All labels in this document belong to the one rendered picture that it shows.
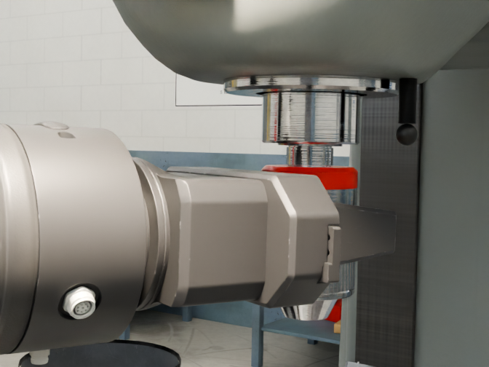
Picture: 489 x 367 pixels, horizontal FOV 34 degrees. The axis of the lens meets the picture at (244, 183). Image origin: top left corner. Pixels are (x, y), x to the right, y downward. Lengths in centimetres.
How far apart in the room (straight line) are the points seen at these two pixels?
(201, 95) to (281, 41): 540
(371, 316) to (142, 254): 52
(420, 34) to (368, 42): 3
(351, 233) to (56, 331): 14
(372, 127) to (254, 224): 47
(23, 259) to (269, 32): 12
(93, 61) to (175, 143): 105
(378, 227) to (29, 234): 17
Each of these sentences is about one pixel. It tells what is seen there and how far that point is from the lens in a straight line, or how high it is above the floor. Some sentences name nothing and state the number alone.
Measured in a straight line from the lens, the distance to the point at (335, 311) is 474.
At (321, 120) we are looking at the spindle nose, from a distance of 37.
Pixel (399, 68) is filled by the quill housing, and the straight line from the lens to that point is 34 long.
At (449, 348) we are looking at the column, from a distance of 78.
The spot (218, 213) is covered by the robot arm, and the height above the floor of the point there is 125.
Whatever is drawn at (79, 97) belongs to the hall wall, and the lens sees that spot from 652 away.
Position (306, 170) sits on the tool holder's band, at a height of 127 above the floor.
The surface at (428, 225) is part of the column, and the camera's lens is 76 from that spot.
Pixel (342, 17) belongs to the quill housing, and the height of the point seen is 133.
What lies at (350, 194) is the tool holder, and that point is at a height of 126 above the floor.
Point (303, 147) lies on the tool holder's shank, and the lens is 38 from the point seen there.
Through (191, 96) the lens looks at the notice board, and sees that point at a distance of 577.
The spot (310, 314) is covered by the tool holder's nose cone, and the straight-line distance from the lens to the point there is 39.
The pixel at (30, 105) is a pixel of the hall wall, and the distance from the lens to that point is 695.
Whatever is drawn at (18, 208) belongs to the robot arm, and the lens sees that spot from 28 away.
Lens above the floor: 128
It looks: 3 degrees down
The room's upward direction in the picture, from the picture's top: 1 degrees clockwise
